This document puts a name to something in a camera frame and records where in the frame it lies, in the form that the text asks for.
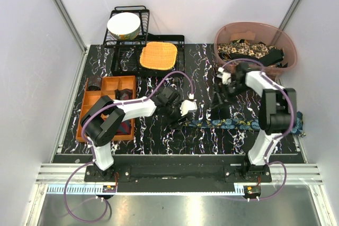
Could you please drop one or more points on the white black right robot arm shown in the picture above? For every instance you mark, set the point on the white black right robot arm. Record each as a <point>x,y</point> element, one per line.
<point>276,117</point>

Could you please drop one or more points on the aluminium frame rail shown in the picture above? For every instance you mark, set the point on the aluminium frame rail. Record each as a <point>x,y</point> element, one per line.
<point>307,174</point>

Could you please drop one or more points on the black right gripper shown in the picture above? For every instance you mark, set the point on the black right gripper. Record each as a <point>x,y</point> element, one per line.
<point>221,88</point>

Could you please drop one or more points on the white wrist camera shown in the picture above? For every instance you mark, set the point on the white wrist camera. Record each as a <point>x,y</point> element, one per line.
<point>188,106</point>
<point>224,76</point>

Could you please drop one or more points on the pink translucent plastic tub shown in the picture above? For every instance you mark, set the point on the pink translucent plastic tub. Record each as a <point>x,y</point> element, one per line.
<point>265,43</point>

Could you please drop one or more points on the blue floral patterned tie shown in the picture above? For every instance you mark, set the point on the blue floral patterned tie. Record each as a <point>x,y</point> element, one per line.
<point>247,125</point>

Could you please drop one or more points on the dark blue patterned rolled tie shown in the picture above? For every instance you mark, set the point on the dark blue patterned rolled tie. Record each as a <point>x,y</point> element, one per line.
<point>94,83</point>

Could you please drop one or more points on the wooden compartment organizer box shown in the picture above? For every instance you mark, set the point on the wooden compartment organizer box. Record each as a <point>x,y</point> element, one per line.
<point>109,85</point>

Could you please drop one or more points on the pile of patterned ties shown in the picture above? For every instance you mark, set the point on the pile of patterned ties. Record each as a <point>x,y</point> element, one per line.
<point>269,56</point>

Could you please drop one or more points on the white ceramic bowl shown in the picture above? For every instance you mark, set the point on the white ceramic bowl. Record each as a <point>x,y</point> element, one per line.
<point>124,26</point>

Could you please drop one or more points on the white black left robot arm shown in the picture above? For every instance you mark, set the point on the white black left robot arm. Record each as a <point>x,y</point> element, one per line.
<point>101,123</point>

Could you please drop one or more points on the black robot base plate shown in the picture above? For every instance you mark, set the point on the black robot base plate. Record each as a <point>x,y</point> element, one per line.
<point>127,173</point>

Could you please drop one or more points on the orange woven mat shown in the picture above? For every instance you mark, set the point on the orange woven mat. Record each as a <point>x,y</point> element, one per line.
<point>159,56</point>

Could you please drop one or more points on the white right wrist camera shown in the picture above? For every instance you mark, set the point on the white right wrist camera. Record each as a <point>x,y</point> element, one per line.
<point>224,76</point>

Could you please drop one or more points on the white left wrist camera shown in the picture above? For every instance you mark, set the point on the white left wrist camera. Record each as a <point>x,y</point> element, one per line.
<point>188,106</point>

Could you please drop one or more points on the maroon blue striped rolled tie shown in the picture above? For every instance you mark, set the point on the maroon blue striped rolled tie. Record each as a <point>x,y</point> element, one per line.
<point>124,128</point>

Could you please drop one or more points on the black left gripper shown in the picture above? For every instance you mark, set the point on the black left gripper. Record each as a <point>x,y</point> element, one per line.
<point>174,124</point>

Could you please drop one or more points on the maroon dark green rolled tie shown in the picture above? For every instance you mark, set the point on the maroon dark green rolled tie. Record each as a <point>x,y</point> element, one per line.
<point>124,94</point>

